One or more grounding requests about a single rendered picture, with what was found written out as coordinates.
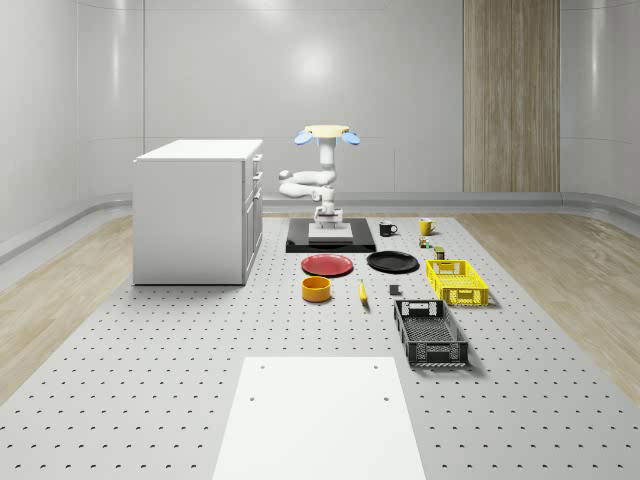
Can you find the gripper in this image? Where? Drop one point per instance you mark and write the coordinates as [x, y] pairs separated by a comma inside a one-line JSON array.
[[327, 216]]

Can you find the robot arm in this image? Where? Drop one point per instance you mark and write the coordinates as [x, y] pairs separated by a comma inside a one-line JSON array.
[[327, 155]]

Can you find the black stove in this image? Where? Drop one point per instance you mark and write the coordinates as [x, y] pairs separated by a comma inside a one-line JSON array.
[[300, 235]]

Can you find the red plate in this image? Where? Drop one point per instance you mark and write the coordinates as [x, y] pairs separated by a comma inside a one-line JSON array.
[[327, 265]]

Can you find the black mug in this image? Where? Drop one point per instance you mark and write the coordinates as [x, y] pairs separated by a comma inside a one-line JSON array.
[[386, 229]]

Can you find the yellow bowl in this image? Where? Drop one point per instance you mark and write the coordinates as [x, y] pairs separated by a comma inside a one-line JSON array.
[[316, 291]]

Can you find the black plate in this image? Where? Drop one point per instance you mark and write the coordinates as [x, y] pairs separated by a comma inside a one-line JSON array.
[[392, 262]]

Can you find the banana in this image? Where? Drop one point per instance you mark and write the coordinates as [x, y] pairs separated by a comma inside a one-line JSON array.
[[363, 294]]

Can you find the yellow mug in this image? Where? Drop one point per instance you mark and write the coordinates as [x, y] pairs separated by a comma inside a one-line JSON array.
[[426, 227]]

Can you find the grey cube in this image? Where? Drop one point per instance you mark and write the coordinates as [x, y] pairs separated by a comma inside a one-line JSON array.
[[395, 290]]

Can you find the puzzle cube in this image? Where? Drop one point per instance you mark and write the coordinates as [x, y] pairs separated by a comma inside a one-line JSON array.
[[425, 243]]

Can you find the flat-sided can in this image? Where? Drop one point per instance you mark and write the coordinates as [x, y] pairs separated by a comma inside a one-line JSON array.
[[439, 253]]

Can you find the white cabinet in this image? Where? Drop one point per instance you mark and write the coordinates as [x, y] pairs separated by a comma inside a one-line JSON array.
[[190, 220]]

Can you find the yellow basket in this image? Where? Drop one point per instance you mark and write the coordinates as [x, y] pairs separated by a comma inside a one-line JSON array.
[[457, 280]]

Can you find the dark grey basket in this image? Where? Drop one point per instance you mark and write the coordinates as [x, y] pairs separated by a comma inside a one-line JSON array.
[[432, 335]]

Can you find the white board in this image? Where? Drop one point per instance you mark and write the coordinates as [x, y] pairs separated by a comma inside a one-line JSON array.
[[320, 425]]

